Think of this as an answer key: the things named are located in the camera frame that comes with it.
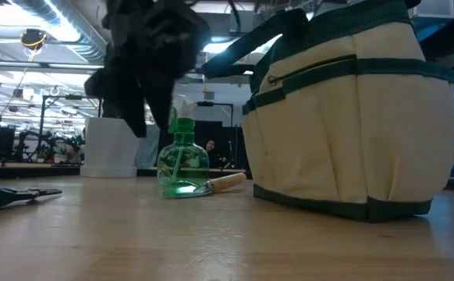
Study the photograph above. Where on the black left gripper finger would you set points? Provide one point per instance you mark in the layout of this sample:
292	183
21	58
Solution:
129	101
160	97

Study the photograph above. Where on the cream gardening bag green trim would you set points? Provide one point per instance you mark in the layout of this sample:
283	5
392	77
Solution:
348	136

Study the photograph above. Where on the silver ventilation duct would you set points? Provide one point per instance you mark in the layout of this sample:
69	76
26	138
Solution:
75	31

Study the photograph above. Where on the black metal gantry frame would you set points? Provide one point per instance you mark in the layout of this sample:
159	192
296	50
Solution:
71	97

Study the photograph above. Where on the long ceiling light strip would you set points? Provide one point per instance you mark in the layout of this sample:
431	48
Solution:
36	65

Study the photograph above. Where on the green spray bottle white trigger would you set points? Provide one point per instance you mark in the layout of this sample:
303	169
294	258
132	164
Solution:
184	160

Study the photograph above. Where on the black partition panel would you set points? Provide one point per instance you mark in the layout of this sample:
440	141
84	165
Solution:
233	148

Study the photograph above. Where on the white ceiling vent unit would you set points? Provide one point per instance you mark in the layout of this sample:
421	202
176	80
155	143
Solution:
437	8

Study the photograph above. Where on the person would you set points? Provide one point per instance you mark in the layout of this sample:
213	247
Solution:
213	150

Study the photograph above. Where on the grey panel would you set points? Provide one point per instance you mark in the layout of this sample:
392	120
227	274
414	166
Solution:
149	152

